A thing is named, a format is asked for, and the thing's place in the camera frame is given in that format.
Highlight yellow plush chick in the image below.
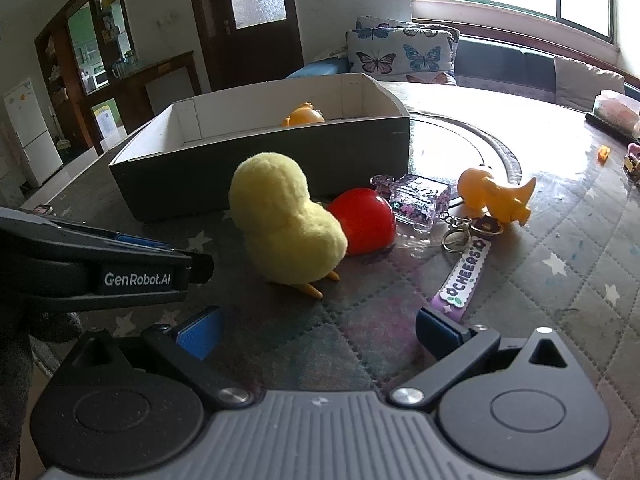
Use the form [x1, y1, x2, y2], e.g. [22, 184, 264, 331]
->
[228, 151, 349, 300]

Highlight grey cardboard box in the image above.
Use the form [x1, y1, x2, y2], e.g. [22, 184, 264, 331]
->
[108, 72, 412, 222]

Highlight dark floral packet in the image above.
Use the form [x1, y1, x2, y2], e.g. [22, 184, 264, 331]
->
[370, 173, 452, 235]

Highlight red ball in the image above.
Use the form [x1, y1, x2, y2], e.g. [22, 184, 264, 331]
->
[327, 187, 397, 257]

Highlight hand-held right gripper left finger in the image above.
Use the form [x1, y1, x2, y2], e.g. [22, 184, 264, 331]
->
[60, 306, 254, 409]

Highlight dark wooden cabinet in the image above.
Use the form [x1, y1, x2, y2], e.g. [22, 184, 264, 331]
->
[34, 0, 202, 153]

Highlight butterfly print pillow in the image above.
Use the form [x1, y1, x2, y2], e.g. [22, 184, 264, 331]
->
[345, 25, 459, 86]
[355, 15, 461, 43]

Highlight beige cushion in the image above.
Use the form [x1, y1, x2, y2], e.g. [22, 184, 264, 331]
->
[552, 55, 627, 112]

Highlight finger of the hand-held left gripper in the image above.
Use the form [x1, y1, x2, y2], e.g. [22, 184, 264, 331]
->
[192, 251, 216, 288]
[117, 233, 175, 253]

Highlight quilted star table cover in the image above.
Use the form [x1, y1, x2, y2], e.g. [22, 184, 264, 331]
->
[0, 80, 640, 480]

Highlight glass turntable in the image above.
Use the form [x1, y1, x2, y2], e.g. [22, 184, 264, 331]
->
[406, 111, 524, 211]

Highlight purple strap keychain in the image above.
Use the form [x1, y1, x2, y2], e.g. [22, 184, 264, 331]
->
[431, 214, 504, 319]

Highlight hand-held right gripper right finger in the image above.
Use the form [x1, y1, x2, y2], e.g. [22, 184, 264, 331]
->
[389, 308, 584, 407]

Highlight orange rubber figure toy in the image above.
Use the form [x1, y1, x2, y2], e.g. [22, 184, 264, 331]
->
[281, 102, 326, 127]
[458, 166, 537, 227]

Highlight tissue packet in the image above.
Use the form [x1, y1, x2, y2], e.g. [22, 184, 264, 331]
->
[592, 89, 640, 131]

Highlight brown wooden door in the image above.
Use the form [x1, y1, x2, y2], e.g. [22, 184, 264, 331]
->
[184, 0, 306, 93]

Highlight white fridge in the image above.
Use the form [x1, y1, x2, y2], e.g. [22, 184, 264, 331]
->
[2, 77, 64, 189]

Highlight blue sofa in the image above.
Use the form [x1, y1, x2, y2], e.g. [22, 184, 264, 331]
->
[285, 34, 640, 111]

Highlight black tray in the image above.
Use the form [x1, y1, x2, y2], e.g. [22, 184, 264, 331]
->
[584, 111, 640, 142]

